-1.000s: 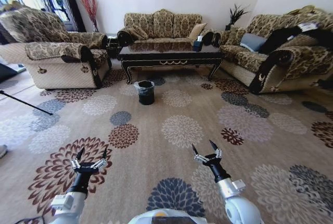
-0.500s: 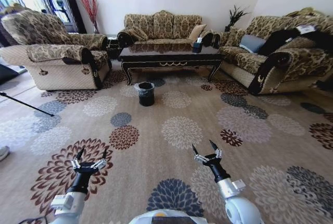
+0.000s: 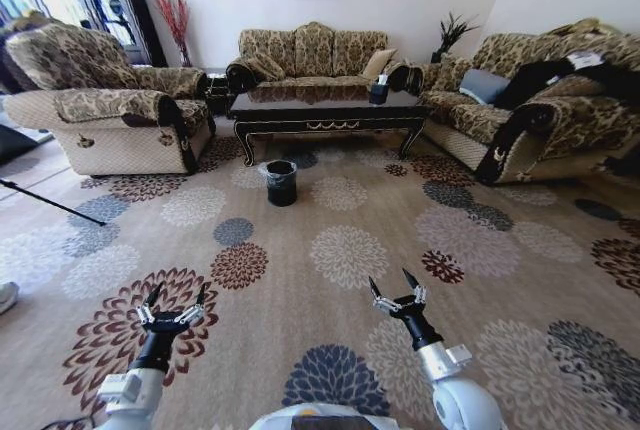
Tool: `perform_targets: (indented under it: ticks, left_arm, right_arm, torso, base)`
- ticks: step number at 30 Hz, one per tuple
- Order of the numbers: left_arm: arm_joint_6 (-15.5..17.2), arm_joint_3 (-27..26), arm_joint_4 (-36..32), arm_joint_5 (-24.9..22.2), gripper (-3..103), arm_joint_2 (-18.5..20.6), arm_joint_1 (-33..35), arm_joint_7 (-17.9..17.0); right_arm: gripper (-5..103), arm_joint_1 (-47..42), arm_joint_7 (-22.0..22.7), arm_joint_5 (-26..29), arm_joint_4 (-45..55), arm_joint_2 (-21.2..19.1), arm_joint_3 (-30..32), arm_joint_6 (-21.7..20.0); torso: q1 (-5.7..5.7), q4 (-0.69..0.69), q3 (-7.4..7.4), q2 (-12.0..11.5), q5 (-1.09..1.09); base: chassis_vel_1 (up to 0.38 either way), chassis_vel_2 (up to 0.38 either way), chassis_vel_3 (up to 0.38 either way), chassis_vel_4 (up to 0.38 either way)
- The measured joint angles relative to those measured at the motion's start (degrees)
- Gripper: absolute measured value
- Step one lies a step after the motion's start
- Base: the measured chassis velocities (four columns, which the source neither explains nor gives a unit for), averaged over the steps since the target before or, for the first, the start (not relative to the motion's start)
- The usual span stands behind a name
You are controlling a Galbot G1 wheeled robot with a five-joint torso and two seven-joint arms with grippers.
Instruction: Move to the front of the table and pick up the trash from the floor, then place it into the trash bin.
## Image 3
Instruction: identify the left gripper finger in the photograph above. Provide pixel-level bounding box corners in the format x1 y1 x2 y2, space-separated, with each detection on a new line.
135 282 164 327
176 282 208 327

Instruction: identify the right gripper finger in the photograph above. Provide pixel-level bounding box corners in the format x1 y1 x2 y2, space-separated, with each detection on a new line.
402 268 429 308
367 276 402 317

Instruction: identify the black round trash bin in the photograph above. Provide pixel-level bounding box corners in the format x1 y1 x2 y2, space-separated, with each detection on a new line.
257 159 299 208

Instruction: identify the floral patterned carpet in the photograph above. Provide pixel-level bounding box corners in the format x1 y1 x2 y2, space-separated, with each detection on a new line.
0 133 640 430

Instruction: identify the white robot front shell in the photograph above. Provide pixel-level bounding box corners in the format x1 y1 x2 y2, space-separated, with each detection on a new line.
248 401 397 430

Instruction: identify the person's shoe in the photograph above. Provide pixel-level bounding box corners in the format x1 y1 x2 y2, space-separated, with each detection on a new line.
0 281 21 316

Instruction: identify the black tripod leg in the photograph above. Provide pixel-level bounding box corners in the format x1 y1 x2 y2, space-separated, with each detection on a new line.
0 177 108 228

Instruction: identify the patterned brown armchair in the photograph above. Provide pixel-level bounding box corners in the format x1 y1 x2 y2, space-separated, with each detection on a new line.
2 20 217 177

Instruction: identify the dark tissue box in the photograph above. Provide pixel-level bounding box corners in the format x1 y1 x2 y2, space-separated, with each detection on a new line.
368 74 391 106

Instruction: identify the black glossy coffee table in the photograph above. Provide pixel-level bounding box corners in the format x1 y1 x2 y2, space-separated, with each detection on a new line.
227 83 432 168

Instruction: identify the dark grey flat panel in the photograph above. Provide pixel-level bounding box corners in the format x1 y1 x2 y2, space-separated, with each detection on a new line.
0 123 52 167

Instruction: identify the grey cushion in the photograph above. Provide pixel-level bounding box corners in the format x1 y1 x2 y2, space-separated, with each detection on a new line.
458 68 512 105

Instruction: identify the black side table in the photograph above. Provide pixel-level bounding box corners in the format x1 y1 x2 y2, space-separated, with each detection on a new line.
203 66 232 118

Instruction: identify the patterned brown cushion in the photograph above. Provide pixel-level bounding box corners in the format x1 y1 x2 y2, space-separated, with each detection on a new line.
428 52 474 95

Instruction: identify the patterned brown sofa with garment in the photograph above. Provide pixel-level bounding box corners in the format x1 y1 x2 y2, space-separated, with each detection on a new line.
418 17 640 186

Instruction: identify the beige patterned cushion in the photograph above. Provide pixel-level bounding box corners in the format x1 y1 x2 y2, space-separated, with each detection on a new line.
360 48 400 81

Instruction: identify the black garment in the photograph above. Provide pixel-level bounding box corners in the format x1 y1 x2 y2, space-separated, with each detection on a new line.
494 55 640 112

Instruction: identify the patterned brown three-seat sofa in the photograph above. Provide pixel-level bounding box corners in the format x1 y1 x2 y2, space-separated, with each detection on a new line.
225 21 425 96

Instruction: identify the green potted plant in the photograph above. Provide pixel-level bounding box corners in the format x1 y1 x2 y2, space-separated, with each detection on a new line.
430 11 481 65

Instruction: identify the red dried plant vase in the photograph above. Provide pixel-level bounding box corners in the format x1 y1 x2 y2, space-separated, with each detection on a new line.
153 0 194 69

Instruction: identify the white paper sheet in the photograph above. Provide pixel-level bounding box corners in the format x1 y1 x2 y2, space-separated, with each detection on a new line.
568 50 604 70

